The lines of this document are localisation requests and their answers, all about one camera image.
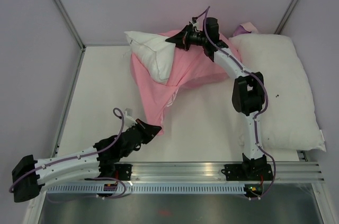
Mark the large white bare pillow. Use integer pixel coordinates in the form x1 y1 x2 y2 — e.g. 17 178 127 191
230 33 326 151

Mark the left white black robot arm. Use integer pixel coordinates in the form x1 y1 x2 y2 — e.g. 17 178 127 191
10 119 162 203

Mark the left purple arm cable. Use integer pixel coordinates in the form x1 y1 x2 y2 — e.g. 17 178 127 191
9 107 125 193

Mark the left aluminium corner post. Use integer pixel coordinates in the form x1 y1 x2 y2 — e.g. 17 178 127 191
52 0 86 51

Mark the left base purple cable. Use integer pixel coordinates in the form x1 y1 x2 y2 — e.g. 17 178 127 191
47 175 131 203

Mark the pink pillowcase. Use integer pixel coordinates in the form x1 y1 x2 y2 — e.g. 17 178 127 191
130 30 229 127

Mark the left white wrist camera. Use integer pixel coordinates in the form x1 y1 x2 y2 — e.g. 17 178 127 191
123 108 137 128

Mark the aluminium mounting rail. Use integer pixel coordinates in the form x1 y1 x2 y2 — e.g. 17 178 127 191
66 160 325 184

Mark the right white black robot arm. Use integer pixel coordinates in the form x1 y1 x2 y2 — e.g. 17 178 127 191
166 17 268 180

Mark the aluminium corner post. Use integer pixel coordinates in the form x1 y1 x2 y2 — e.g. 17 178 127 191
274 0 318 33
52 0 86 51

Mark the right aluminium corner post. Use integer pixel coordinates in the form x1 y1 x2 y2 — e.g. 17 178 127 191
274 0 318 33

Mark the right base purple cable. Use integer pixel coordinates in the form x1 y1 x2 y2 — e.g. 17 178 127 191
246 147 278 201

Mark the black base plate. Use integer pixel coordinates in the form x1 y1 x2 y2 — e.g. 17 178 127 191
114 164 132 181
221 164 273 182

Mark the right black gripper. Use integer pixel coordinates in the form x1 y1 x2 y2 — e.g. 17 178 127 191
167 22 209 50

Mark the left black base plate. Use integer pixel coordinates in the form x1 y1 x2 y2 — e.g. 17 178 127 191
114 164 132 181

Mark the pink purple cloth behind pillow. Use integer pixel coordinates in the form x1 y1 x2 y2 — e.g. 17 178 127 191
233 22 259 37

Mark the white slotted cable duct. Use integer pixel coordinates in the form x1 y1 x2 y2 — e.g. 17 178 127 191
48 183 246 195

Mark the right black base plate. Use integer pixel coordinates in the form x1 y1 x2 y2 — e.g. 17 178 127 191
221 164 273 182

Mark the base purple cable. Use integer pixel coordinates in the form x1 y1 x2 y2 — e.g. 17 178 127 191
246 147 278 201
47 175 131 203

